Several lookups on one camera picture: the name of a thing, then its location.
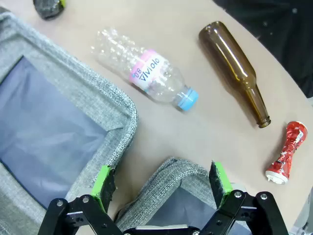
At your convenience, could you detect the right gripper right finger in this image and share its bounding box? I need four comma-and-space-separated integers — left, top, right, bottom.
200, 161, 289, 235

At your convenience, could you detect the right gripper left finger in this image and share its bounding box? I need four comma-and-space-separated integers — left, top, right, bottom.
38, 165, 123, 235

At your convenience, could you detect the crushed red can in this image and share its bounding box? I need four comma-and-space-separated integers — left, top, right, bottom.
265, 121, 308, 185

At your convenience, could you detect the clear plastic bottle pink label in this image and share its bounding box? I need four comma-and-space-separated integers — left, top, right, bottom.
90, 26, 199, 112

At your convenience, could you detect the brown glass bottle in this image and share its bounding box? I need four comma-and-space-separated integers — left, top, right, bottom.
198, 21, 272, 129

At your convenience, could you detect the crushed dark grey can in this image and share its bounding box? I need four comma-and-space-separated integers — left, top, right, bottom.
33, 0, 67, 20

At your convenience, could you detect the grey fabric basket can sign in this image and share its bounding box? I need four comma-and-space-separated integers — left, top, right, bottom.
114, 156, 247, 235

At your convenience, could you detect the grey fabric basket plastic sign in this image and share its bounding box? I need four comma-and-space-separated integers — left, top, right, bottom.
0, 7, 139, 235

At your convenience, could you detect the person in black cardigan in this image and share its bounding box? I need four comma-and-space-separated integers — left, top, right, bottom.
212, 0, 313, 98

